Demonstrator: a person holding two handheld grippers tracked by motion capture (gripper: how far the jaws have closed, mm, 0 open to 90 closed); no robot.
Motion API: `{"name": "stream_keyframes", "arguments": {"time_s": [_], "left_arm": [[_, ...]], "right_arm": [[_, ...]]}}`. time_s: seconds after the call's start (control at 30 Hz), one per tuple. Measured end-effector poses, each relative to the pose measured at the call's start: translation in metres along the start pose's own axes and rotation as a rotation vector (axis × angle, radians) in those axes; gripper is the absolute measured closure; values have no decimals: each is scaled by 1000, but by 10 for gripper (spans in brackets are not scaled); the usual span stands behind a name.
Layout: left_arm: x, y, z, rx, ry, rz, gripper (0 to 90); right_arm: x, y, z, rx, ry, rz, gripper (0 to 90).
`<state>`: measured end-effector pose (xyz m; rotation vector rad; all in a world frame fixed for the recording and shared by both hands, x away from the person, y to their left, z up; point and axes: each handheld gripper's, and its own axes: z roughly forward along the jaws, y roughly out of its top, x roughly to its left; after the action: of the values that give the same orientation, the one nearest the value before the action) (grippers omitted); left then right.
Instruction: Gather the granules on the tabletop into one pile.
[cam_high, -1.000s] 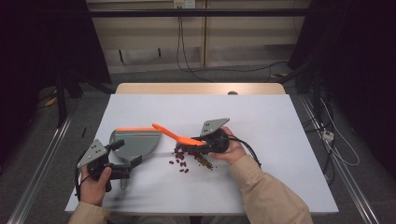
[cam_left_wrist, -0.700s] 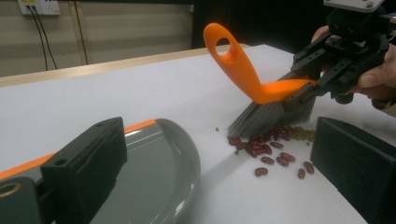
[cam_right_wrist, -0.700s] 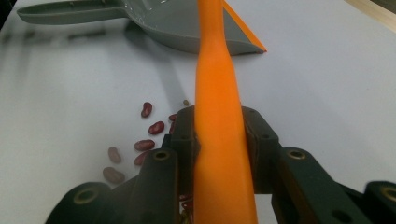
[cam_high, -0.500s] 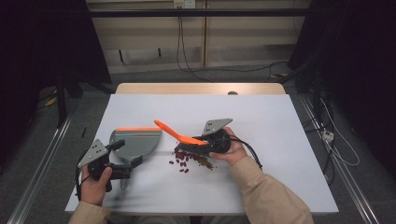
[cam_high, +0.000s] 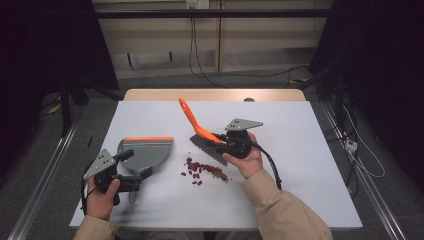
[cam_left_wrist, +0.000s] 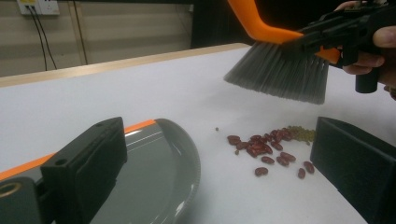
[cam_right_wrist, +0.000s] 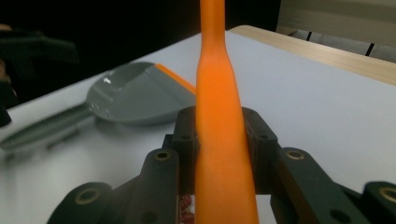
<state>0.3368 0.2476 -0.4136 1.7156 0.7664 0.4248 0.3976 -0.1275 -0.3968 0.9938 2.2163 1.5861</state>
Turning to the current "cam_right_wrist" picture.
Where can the grey dustpan with orange lip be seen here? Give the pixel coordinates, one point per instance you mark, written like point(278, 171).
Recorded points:
point(137, 96)

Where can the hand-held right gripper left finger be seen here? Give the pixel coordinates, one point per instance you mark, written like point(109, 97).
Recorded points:
point(186, 137)

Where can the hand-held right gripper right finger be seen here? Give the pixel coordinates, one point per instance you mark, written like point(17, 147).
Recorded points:
point(260, 140)

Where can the white table mat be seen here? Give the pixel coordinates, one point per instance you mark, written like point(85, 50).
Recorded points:
point(295, 109)

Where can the orange brush with grey bristles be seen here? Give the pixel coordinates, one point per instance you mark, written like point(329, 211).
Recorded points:
point(218, 109)

